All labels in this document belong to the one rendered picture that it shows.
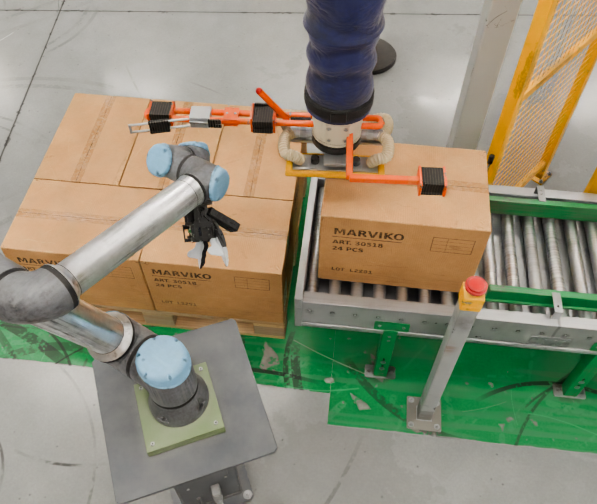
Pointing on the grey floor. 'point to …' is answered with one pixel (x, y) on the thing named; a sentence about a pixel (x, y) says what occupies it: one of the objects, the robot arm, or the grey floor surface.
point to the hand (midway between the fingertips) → (215, 267)
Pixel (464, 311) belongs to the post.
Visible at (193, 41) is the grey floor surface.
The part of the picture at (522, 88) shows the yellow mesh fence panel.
